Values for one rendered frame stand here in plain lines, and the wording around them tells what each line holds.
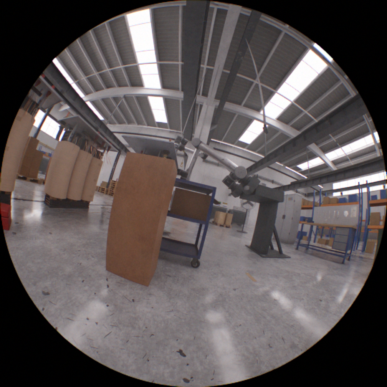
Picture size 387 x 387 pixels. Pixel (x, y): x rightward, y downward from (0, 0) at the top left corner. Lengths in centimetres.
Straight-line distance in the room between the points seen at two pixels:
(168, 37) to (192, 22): 643
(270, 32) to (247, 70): 360
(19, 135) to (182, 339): 236
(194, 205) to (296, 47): 1041
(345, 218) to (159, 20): 1257
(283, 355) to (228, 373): 30
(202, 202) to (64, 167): 226
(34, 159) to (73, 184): 298
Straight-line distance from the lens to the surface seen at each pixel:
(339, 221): 454
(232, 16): 770
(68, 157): 248
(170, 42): 1060
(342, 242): 377
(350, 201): 760
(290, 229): 525
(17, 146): 211
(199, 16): 418
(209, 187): 129
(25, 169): 530
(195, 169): 743
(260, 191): 234
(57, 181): 247
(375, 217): 736
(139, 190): 83
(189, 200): 134
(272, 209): 268
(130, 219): 86
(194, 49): 441
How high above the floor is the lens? 65
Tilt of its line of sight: 6 degrees up
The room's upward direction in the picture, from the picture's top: 13 degrees clockwise
